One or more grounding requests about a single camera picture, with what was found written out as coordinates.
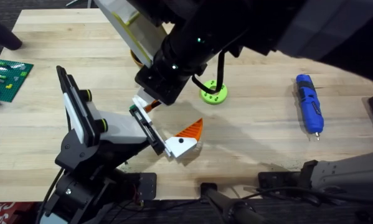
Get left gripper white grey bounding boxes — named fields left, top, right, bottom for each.
left=85, top=95, right=204, bottom=160

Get orange bucket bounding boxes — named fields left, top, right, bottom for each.
left=130, top=49, right=145, bottom=68

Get blue electric screwdriver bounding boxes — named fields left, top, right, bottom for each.
left=295, top=73, right=325, bottom=141

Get green disc with holes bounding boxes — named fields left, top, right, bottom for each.
left=199, top=80, right=229, bottom=105

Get left wrist black flat plate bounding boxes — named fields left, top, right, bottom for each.
left=55, top=65, right=96, bottom=146

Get black pole clamp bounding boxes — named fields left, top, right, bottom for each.
left=199, top=182, right=270, bottom=224

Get green board with toy blocks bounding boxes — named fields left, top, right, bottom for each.
left=0, top=58, right=35, bottom=107

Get black cylinder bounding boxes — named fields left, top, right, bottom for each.
left=0, top=15, right=23, bottom=51

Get red box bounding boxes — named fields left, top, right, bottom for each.
left=0, top=202, right=36, bottom=224

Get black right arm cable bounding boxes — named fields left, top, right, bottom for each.
left=191, top=50, right=227, bottom=95

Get black cable on rail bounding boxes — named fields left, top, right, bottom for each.
left=241, top=185, right=373, bottom=205

